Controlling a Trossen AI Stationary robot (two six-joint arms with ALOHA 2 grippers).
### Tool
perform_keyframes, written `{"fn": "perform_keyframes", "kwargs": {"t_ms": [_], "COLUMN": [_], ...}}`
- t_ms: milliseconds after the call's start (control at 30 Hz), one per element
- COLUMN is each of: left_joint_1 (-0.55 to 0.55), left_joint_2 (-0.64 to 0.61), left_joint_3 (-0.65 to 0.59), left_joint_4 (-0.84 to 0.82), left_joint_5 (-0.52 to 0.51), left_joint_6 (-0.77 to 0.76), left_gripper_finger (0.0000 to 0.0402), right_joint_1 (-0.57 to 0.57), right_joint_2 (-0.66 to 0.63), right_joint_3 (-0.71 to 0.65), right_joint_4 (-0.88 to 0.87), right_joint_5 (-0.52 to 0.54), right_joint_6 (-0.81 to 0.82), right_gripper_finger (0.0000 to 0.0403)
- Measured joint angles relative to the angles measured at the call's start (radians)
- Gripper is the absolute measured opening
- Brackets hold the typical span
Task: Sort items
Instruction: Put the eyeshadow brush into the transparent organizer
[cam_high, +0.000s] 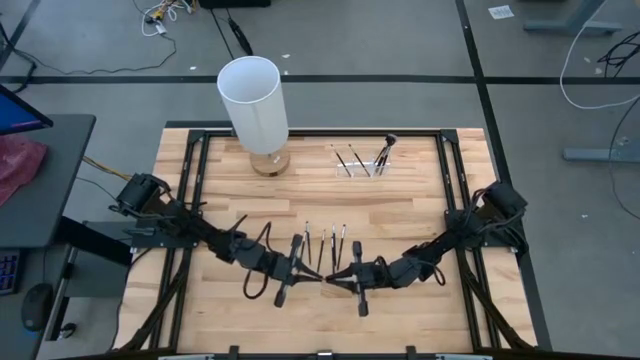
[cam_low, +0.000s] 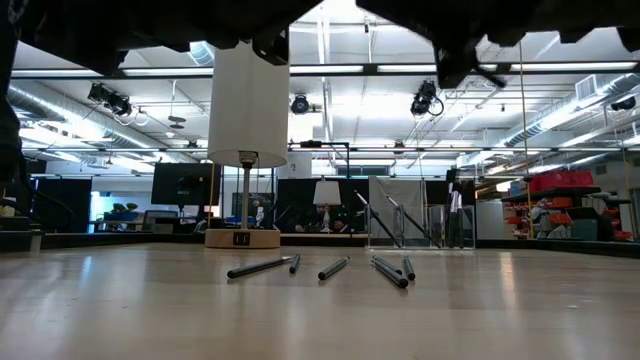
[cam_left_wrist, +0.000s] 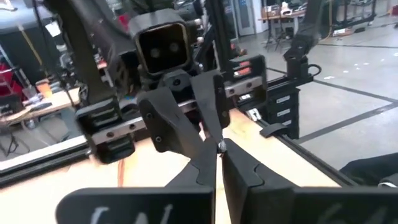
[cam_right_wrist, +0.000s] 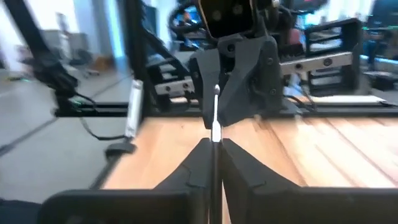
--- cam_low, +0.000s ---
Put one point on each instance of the thick black makeup brush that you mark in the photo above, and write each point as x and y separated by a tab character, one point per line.
452	230

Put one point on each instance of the white shade wooden base lamp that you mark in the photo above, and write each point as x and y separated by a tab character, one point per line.
247	115

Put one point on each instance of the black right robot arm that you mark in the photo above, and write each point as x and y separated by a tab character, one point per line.
575	15

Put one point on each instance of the short dark pen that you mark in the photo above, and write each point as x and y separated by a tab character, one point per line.
295	264

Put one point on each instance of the long dark pen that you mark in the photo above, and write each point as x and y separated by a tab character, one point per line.
255	268

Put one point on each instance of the clear acrylic organizer box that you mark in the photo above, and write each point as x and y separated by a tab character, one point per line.
435	215

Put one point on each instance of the black ceiling-hung device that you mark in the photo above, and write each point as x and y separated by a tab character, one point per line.
300	105
422	102
112	102

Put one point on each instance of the black overhead crossbar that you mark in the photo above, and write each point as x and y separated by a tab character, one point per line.
370	70

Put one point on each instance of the black background monitor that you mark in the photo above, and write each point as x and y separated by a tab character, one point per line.
185	182

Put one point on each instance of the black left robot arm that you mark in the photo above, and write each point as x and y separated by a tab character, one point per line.
50	25

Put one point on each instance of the thin black makeup brush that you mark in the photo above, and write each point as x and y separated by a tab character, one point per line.
414	221
387	264
378	219

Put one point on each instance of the shelf with red bins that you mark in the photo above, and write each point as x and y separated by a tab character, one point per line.
560	180

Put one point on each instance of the small background table lamp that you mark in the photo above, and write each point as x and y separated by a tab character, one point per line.
327	194

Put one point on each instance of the black partition panel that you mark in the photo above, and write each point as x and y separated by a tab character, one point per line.
62	205
300	205

